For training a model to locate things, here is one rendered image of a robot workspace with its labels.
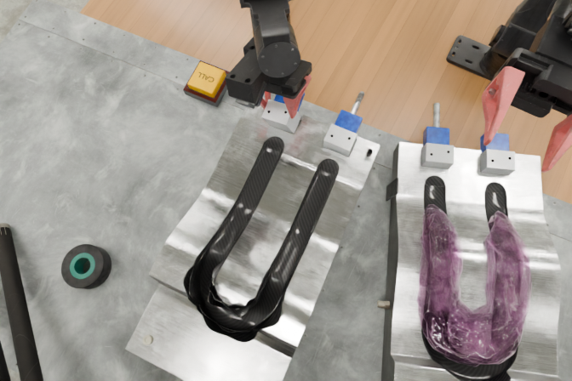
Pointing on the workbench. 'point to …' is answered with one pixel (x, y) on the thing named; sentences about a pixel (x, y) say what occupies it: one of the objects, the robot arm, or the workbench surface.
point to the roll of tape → (102, 267)
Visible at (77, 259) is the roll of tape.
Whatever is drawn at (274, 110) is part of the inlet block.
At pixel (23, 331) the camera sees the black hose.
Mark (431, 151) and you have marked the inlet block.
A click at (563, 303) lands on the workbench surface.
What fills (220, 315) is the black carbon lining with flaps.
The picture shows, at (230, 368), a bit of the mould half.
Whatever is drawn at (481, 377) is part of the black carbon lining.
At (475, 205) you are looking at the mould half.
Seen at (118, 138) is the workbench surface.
